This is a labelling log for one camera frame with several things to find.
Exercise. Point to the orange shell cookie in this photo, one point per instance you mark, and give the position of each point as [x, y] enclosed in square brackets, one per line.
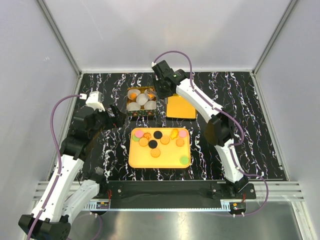
[180, 142]

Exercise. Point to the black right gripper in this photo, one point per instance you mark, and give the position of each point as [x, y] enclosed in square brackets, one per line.
[160, 95]

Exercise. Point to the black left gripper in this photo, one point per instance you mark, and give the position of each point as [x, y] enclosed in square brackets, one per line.
[118, 120]

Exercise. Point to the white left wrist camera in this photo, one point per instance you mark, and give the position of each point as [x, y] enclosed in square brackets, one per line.
[94, 100]

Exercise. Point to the pink sandwich cookie left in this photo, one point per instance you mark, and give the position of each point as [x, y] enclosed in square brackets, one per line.
[139, 133]

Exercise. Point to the green sandwich cookie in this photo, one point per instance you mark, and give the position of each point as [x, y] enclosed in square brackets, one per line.
[136, 139]
[184, 160]

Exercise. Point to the orange fish cookie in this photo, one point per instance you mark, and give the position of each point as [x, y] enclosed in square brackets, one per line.
[150, 95]

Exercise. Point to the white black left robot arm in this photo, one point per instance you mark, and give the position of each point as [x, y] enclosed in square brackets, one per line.
[54, 214]

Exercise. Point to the aluminium frame rail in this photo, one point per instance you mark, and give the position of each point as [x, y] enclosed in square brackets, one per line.
[272, 191]

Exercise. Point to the pink sandwich cookie right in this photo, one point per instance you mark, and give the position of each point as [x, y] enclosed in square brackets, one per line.
[183, 133]

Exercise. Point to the green christmas cookie tin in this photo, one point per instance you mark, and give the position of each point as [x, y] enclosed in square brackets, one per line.
[142, 112]

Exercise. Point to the white paper cup back-left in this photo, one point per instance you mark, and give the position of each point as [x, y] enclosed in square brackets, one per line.
[137, 91]

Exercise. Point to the white paper cup front-left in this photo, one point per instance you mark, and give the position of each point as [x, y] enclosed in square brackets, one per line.
[133, 106]

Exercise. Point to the green sandwich cookie left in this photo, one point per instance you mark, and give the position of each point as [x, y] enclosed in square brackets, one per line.
[136, 139]

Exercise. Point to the orange swirl cookie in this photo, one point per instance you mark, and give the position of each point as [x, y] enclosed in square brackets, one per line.
[133, 96]

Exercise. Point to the white paper cup front-right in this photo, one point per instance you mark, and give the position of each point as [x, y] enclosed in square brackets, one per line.
[150, 105]

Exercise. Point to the tan round biscuit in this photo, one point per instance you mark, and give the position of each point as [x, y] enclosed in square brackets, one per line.
[143, 141]
[155, 152]
[165, 140]

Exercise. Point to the pink sandwich cookie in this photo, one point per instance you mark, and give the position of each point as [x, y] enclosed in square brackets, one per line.
[139, 133]
[183, 133]

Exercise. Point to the green sandwich cookie right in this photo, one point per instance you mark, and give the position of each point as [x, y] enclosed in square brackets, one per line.
[184, 160]

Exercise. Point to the yellow chick cookie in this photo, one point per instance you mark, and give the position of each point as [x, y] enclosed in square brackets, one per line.
[174, 133]

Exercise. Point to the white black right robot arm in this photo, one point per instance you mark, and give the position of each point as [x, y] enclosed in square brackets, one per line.
[220, 125]

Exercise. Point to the white paper cup back-right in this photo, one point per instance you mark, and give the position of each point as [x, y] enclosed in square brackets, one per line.
[146, 94]

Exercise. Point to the yellow plastic tray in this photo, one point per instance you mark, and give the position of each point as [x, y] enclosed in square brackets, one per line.
[140, 157]

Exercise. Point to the gold tin lid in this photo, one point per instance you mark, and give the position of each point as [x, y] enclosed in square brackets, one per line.
[179, 108]

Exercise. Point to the orange flower cookie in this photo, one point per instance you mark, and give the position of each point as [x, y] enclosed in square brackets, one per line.
[147, 135]

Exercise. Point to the white paper cup centre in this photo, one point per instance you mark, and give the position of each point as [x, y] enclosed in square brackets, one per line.
[141, 99]

